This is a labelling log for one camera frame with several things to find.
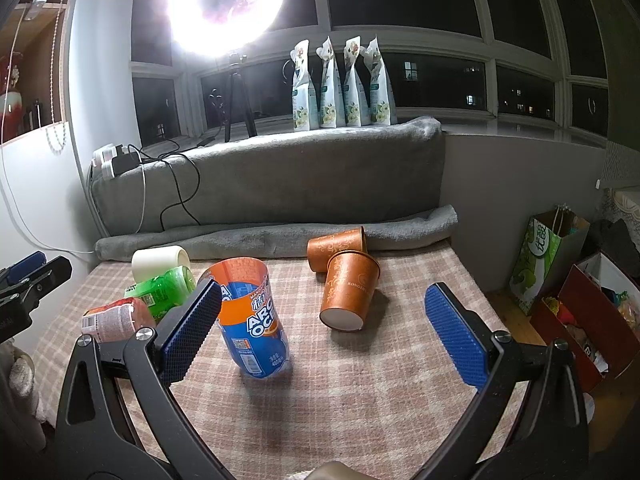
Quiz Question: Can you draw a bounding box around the ring light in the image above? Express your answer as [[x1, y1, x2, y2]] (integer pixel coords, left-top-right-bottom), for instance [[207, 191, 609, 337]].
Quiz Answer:
[[166, 0, 284, 60]]

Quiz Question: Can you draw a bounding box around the green plastic cup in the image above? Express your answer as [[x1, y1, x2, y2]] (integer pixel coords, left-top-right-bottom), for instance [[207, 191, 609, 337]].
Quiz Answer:
[[124, 266, 196, 322]]

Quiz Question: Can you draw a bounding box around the orange patterned cup front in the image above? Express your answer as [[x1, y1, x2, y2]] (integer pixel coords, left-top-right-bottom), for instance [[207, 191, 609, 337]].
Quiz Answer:
[[319, 250, 381, 332]]

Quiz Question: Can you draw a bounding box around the white power strip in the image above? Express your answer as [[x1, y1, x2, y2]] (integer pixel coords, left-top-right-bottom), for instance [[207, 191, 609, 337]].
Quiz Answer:
[[91, 144, 141, 180]]

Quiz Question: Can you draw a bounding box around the red cardboard box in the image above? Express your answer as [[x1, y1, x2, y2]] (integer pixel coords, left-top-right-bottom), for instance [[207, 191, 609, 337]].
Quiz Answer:
[[530, 252, 639, 392]]

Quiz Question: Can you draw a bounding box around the black tripod stand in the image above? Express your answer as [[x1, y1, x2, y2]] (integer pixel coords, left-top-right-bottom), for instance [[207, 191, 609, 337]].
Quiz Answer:
[[208, 53, 257, 143]]

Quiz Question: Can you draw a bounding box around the rolled grey blanket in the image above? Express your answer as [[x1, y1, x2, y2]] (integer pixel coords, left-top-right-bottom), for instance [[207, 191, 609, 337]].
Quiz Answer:
[[94, 205, 459, 262]]

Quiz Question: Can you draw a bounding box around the white cable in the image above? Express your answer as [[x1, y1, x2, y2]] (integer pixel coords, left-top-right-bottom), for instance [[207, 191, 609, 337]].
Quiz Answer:
[[133, 159, 149, 236]]

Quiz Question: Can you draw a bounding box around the red orange plastic cup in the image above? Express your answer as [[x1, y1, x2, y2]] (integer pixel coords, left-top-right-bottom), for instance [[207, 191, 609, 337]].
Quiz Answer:
[[80, 298, 156, 342]]

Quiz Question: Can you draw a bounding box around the green paper shopping bag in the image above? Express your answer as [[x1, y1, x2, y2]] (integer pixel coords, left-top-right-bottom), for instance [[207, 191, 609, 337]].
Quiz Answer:
[[509, 205, 590, 315]]

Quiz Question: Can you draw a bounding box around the black power cable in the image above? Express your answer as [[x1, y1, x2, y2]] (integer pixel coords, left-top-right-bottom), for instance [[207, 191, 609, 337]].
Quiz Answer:
[[127, 143, 203, 234]]

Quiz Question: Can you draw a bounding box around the orange patterned cup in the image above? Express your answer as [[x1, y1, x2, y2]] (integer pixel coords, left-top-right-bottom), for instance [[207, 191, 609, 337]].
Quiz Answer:
[[319, 250, 381, 332], [306, 226, 368, 273]]

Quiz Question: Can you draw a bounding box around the pink plaid seat cover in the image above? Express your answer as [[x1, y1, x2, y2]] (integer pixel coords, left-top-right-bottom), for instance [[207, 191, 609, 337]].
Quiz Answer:
[[29, 238, 551, 480]]

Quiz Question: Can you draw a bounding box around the orange patterned cup rear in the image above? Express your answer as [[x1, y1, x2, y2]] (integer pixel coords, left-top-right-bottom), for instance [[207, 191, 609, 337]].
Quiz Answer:
[[306, 226, 368, 273]]

